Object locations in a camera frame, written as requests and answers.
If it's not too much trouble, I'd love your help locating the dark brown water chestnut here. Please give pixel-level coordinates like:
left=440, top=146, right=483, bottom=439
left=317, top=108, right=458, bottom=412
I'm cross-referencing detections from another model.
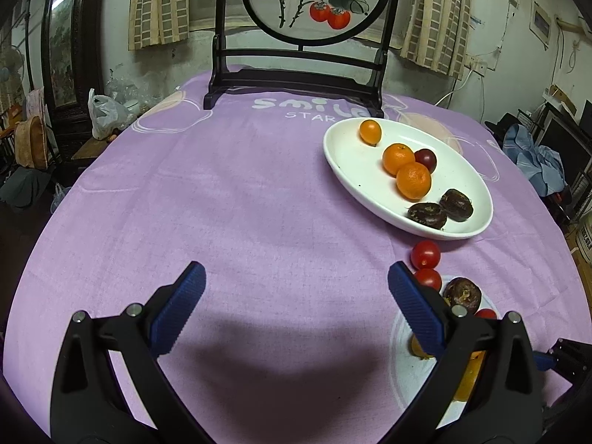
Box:
left=407, top=202, right=448, bottom=231
left=439, top=189, right=474, bottom=222
left=443, top=277, right=482, bottom=315

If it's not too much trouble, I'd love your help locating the dark wooden painted table screen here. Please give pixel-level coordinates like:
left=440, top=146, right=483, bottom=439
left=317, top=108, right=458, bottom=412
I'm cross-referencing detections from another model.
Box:
left=203, top=0, right=406, bottom=119

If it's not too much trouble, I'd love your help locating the dark purple plum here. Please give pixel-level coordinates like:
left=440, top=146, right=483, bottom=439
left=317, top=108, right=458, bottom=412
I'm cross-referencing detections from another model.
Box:
left=414, top=148, right=438, bottom=173

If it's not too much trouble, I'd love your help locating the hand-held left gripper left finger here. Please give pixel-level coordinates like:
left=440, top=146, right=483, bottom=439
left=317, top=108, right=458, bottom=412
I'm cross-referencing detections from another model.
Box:
left=50, top=261, right=206, bottom=444

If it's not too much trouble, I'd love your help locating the purple printed tablecloth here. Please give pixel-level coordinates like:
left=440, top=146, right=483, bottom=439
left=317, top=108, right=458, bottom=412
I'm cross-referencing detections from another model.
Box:
left=2, top=65, right=586, bottom=444

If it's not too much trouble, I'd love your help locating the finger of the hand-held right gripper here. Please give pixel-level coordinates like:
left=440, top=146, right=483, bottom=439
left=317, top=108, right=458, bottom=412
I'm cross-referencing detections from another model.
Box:
left=532, top=339, right=592, bottom=387

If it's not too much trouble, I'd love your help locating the small round white plate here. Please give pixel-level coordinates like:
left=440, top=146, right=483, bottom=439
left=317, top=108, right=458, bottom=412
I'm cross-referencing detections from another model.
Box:
left=389, top=275, right=504, bottom=429

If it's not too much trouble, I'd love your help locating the orange tangerine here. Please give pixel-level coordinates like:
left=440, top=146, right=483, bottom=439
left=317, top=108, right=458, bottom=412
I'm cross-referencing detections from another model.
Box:
left=452, top=350, right=488, bottom=403
left=396, top=162, right=433, bottom=201
left=382, top=143, right=416, bottom=177

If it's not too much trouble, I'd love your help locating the dark framed landscape painting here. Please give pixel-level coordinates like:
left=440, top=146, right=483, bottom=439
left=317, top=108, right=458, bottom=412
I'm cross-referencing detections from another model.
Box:
left=41, top=0, right=110, bottom=123

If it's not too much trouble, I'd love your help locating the white oval plate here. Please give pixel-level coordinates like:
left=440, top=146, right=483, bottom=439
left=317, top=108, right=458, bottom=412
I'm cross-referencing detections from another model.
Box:
left=323, top=118, right=494, bottom=240

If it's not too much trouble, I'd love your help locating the blue crumpled cloth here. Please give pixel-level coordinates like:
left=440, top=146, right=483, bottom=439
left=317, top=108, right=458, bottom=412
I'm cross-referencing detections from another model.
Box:
left=502, top=123, right=568, bottom=196

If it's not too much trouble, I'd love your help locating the white plastic bag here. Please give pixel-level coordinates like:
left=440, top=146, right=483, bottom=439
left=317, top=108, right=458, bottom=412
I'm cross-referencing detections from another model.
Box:
left=87, top=88, right=135, bottom=141

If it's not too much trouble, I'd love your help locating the small orange kumquat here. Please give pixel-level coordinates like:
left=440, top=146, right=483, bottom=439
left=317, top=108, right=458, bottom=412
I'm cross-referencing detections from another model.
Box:
left=410, top=336, right=436, bottom=361
left=359, top=119, right=383, bottom=145

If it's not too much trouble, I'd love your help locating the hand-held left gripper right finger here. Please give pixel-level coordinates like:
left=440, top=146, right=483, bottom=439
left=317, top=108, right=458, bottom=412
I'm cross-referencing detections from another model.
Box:
left=387, top=261, right=543, bottom=444

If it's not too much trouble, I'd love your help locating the white framed wall picture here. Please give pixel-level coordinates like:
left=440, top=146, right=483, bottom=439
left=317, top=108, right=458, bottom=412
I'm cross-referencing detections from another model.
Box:
left=529, top=0, right=554, bottom=50

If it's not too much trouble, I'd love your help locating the beige checked curtain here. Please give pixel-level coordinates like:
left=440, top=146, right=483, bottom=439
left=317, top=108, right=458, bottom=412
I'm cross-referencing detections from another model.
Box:
left=128, top=0, right=192, bottom=51
left=400, top=0, right=474, bottom=77

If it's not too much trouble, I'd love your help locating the black monitor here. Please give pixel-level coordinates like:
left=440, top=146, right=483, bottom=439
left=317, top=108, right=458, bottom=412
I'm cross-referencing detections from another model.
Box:
left=538, top=101, right=592, bottom=183

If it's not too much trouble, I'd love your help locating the standing fan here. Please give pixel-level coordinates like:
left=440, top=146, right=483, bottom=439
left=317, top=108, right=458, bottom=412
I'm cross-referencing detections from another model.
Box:
left=0, top=45, right=25, bottom=85

